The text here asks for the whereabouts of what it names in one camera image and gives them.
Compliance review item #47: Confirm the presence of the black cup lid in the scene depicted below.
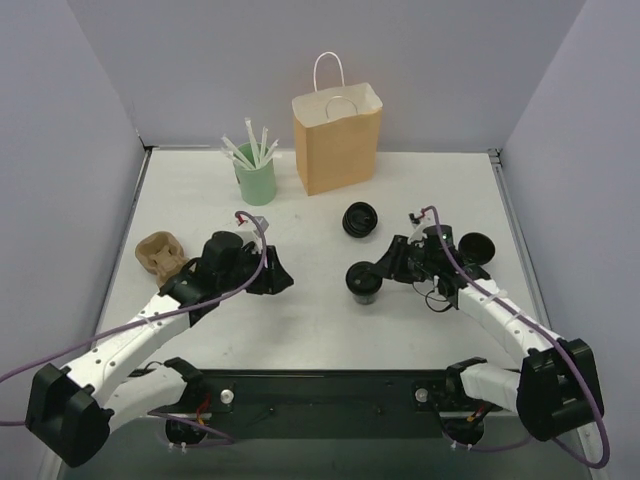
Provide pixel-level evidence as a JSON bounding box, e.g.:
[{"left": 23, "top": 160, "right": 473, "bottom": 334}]
[{"left": 345, "top": 261, "right": 383, "bottom": 296}]

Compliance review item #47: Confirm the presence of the black coffee cup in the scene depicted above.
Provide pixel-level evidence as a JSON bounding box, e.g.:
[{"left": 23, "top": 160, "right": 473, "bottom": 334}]
[
  {"left": 352, "top": 292, "right": 377, "bottom": 305},
  {"left": 458, "top": 232, "right": 496, "bottom": 266}
]

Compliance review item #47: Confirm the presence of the brown cardboard cup carrier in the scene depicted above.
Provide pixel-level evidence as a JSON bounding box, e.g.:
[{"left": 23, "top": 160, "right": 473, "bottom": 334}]
[{"left": 135, "top": 231, "right": 188, "bottom": 287}]

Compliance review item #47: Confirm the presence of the brown paper bag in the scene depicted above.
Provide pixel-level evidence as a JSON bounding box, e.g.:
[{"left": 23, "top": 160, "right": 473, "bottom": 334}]
[{"left": 292, "top": 79, "right": 383, "bottom": 196}]

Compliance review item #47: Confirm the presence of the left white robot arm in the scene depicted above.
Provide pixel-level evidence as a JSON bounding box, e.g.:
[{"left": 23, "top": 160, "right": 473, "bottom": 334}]
[{"left": 25, "top": 230, "right": 294, "bottom": 467}]

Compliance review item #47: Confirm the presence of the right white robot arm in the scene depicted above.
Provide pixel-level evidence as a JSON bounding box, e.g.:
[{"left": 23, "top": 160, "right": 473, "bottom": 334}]
[{"left": 369, "top": 225, "right": 604, "bottom": 441}]

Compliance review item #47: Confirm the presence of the stack of black lids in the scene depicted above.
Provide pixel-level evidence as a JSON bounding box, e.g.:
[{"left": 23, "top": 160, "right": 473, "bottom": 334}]
[{"left": 342, "top": 202, "right": 378, "bottom": 239}]

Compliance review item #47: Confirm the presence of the green straw holder cup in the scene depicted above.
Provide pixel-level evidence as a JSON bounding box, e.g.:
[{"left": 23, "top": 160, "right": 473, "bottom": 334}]
[{"left": 234, "top": 162, "right": 277, "bottom": 206}]

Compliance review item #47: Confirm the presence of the wrapped straw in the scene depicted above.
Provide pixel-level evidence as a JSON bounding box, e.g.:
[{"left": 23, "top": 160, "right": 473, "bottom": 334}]
[
  {"left": 220, "top": 148, "right": 246, "bottom": 167},
  {"left": 261, "top": 139, "right": 279, "bottom": 165},
  {"left": 221, "top": 135, "right": 255, "bottom": 170},
  {"left": 257, "top": 126, "right": 268, "bottom": 168},
  {"left": 244, "top": 117, "right": 260, "bottom": 169}
]

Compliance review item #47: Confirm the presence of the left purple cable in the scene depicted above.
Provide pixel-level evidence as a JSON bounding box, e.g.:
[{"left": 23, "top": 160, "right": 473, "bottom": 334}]
[{"left": 0, "top": 210, "right": 271, "bottom": 446}]

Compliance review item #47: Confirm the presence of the purple cable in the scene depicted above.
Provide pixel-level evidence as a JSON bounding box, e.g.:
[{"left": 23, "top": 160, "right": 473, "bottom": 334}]
[
  {"left": 419, "top": 204, "right": 612, "bottom": 470},
  {"left": 0, "top": 210, "right": 271, "bottom": 446}
]

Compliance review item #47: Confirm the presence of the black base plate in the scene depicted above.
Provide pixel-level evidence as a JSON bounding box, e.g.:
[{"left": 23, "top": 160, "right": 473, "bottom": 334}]
[{"left": 144, "top": 368, "right": 501, "bottom": 441}]

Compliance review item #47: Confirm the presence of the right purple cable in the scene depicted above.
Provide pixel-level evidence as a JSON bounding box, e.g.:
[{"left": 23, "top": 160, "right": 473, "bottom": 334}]
[{"left": 419, "top": 204, "right": 612, "bottom": 470}]

